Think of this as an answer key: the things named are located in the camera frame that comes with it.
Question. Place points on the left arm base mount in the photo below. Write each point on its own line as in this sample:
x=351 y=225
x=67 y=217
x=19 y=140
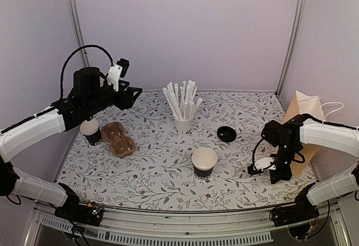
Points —
x=73 y=211

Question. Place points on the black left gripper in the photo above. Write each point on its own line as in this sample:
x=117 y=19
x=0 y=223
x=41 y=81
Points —
x=125 y=100

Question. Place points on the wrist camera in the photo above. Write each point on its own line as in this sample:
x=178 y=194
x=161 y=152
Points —
x=259 y=166
x=117 y=71

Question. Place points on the right aluminium corner post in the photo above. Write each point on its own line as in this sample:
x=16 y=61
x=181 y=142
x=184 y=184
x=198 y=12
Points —
x=291 y=46

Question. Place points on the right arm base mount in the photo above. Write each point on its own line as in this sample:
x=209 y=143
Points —
x=281 y=216

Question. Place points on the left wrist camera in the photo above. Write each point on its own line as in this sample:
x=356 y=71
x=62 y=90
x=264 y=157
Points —
x=117 y=71

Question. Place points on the left aluminium corner post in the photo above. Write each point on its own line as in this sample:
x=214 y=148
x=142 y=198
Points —
x=74 y=15

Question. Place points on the brown paper bag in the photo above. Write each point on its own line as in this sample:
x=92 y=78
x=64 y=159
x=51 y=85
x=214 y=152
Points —
x=307 y=111

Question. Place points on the white paper straw cup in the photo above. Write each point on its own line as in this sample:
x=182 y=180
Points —
x=183 y=126

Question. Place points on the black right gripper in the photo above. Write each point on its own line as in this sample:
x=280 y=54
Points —
x=278 y=176

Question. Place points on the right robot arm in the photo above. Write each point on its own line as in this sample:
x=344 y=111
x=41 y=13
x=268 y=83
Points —
x=334 y=138

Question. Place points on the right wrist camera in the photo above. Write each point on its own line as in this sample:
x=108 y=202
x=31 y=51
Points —
x=259 y=166

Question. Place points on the black and white coffee cup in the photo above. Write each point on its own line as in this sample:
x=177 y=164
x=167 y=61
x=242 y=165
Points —
x=204 y=160

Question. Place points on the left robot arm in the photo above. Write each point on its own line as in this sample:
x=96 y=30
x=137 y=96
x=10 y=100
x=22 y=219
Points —
x=60 y=116

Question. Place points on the paper-wrapped straws bundle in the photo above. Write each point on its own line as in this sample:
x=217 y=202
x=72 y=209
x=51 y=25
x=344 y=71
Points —
x=181 y=99

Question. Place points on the black plastic cup lid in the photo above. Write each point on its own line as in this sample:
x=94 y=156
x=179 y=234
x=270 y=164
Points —
x=226 y=134

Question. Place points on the brown cardboard cup carrier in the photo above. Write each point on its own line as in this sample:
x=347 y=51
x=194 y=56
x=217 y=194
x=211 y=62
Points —
x=120 y=144

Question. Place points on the aluminium corner post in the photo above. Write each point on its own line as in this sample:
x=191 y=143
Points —
x=74 y=15
x=291 y=46

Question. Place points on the aluminium front rail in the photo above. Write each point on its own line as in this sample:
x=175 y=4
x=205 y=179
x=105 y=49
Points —
x=124 y=226

